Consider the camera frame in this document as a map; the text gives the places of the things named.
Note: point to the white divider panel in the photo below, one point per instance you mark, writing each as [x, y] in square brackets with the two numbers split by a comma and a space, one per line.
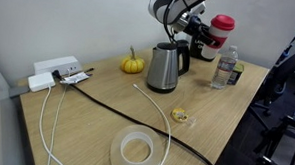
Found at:
[73, 22]

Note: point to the white power strip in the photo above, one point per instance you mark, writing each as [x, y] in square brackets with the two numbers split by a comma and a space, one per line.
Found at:
[54, 64]

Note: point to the black plastic bin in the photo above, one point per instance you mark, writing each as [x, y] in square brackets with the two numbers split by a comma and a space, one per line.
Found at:
[196, 49]

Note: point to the white power adapter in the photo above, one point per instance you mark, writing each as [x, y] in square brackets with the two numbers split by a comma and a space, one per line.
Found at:
[40, 81]

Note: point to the stainless steel electric kettle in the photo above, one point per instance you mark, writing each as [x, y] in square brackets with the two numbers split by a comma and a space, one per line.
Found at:
[163, 69]

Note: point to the Spam can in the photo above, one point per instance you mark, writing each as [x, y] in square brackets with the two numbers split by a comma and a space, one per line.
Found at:
[237, 74]

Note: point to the black metal stand frame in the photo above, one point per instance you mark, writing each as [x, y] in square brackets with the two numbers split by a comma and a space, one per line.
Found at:
[270, 164]

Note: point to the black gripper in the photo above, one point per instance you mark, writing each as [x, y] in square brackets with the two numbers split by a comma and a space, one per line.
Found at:
[196, 26]

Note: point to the pink and white coffee cup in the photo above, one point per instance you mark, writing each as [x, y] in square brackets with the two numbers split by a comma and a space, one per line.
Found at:
[218, 30]

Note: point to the small yellow tape dispenser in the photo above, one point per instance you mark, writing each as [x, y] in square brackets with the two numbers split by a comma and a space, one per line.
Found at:
[179, 115]

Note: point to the clear plastic water bottle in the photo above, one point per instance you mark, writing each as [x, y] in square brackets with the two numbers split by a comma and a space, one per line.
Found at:
[224, 69]

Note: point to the clear tape roll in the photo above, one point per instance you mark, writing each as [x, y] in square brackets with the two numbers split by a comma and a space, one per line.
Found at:
[158, 149]

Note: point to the small white packet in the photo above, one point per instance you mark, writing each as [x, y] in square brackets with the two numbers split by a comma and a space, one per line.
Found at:
[75, 78]

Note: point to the small yellow pumpkin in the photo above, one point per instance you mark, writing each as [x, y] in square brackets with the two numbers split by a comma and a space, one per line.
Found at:
[133, 64]

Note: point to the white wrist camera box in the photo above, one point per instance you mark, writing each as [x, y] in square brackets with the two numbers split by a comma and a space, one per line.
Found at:
[198, 8]

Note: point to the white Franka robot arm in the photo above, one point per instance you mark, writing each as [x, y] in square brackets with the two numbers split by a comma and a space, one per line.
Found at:
[161, 6]

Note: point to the thin black stick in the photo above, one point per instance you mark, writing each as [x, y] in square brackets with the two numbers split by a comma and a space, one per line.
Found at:
[89, 70]

